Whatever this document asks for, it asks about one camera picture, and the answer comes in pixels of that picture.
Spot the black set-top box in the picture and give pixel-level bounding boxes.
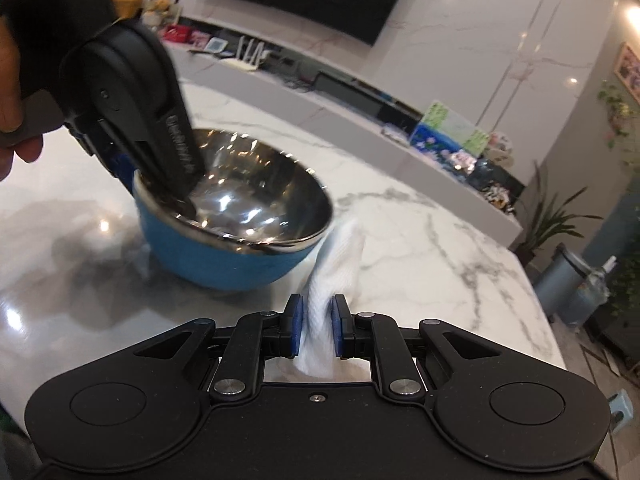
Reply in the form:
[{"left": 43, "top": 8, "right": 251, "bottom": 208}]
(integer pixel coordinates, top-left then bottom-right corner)
[{"left": 312, "top": 71, "right": 427, "bottom": 127}]

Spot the small light blue stool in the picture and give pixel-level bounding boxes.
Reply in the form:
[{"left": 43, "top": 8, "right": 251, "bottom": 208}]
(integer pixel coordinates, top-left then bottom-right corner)
[{"left": 607, "top": 389, "right": 635, "bottom": 434}]

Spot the white long low cabinet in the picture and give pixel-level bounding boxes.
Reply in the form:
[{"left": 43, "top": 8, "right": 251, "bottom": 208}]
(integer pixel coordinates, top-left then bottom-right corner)
[{"left": 172, "top": 49, "right": 525, "bottom": 248}]

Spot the dark planter cabinet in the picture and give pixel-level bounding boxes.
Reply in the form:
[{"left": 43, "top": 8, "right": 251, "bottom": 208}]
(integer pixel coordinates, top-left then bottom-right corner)
[{"left": 584, "top": 260, "right": 640, "bottom": 378}]

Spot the blue tissue box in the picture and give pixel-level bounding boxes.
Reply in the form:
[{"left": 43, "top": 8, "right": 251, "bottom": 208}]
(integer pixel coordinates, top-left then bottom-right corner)
[{"left": 409, "top": 100, "right": 492, "bottom": 160}]

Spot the person's left hand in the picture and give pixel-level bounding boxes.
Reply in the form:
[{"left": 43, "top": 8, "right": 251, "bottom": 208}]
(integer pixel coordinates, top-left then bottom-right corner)
[{"left": 0, "top": 16, "right": 46, "bottom": 182}]

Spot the white router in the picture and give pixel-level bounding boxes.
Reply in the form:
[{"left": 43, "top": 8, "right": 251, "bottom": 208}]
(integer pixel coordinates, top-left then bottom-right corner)
[{"left": 219, "top": 35, "right": 272, "bottom": 72}]

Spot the framed wall picture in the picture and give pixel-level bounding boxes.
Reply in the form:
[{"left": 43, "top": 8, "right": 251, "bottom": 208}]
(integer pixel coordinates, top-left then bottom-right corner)
[{"left": 615, "top": 42, "right": 640, "bottom": 100}]

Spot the grey trash can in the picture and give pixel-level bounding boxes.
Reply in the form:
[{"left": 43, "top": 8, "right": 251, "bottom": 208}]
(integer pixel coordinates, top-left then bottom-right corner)
[{"left": 532, "top": 245, "right": 595, "bottom": 327}]

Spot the red box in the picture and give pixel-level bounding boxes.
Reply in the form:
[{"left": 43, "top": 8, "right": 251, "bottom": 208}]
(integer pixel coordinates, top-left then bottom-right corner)
[{"left": 162, "top": 23, "right": 194, "bottom": 46}]

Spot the green climbing plant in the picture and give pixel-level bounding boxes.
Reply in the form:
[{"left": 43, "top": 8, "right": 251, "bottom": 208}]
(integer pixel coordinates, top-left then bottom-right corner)
[{"left": 596, "top": 79, "right": 640, "bottom": 173}]

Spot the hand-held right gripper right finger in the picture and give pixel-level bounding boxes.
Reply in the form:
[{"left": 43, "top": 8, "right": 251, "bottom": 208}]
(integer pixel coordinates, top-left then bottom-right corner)
[{"left": 331, "top": 294, "right": 496, "bottom": 402}]

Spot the white cloth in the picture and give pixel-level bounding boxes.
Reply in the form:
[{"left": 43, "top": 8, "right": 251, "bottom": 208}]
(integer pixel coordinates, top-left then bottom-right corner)
[{"left": 297, "top": 217, "right": 370, "bottom": 377}]

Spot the potted green plant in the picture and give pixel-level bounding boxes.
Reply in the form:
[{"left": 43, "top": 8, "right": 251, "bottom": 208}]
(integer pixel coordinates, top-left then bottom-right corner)
[{"left": 514, "top": 160, "right": 603, "bottom": 267}]

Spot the round printed fan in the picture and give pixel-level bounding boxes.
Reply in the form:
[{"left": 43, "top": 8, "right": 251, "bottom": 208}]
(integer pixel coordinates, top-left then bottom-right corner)
[{"left": 482, "top": 132, "right": 517, "bottom": 167}]

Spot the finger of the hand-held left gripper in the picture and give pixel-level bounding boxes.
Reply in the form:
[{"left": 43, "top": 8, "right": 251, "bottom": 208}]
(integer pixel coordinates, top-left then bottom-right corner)
[
  {"left": 66, "top": 124, "right": 137, "bottom": 182},
  {"left": 99, "top": 94, "right": 208, "bottom": 218}
]

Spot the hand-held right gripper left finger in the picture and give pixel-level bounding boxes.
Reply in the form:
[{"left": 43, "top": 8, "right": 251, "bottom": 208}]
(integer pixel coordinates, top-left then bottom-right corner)
[{"left": 134, "top": 294, "right": 304, "bottom": 402}]

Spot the blue steel bowl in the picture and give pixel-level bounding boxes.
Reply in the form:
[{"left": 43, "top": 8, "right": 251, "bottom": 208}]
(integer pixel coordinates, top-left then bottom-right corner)
[{"left": 132, "top": 128, "right": 335, "bottom": 292}]

